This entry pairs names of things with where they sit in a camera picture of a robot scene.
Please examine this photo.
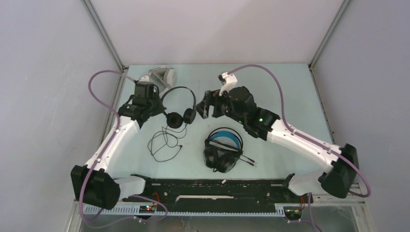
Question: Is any small black on-ear headphones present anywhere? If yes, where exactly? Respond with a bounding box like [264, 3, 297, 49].
[161, 86, 197, 129]

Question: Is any aluminium frame post right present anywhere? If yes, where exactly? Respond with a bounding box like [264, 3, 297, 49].
[309, 0, 352, 72]

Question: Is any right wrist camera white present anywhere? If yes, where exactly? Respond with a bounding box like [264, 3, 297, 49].
[218, 72, 237, 96]

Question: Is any white over-ear headphones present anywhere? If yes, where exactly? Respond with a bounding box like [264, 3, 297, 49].
[139, 65, 177, 95]

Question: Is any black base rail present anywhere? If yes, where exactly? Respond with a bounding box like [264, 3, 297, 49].
[140, 179, 312, 214]

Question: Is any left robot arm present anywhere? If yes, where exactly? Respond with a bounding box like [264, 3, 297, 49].
[71, 81, 165, 210]

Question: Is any black and blue gaming headset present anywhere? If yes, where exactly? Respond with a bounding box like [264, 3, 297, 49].
[204, 127, 244, 173]

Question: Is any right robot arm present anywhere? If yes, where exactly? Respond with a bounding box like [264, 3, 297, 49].
[195, 87, 358, 202]

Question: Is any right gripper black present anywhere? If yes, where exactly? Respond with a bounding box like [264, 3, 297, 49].
[194, 86, 246, 125]

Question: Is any thin black headphone cable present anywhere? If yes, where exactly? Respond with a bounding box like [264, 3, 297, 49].
[147, 123, 190, 163]

